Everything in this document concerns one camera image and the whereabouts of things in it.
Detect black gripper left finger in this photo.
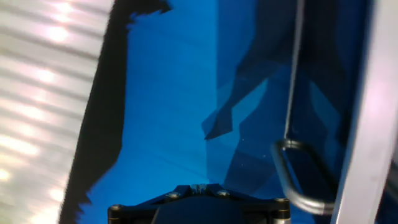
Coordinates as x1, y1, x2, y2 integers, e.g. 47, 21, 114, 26
108, 184, 200, 224

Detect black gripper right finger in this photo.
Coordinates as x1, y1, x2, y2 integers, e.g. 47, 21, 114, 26
198, 183, 292, 224

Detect silver microwave door handle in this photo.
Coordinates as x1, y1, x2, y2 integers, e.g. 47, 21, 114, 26
270, 138, 338, 216

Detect silver Galanz microwave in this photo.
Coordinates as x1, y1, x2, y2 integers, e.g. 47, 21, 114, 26
282, 0, 398, 224

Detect black glass microwave door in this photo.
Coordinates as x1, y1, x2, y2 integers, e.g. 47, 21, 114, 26
282, 0, 374, 218

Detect blue mountain print cloth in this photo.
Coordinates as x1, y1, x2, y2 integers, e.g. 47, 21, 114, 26
58, 0, 343, 224

